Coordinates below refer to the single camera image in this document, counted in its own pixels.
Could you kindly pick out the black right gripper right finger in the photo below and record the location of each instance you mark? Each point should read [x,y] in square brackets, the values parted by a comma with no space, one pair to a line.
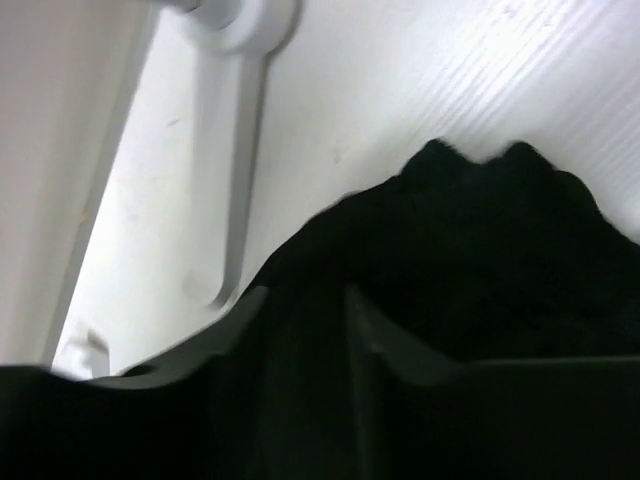
[421,415]

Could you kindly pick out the black trousers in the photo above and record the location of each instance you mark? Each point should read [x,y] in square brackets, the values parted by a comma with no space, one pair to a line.
[510,259]

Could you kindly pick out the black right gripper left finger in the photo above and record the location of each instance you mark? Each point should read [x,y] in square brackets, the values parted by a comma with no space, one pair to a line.
[188,413]

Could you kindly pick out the white metal clothes rack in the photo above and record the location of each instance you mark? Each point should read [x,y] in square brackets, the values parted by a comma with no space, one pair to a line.
[167,245]

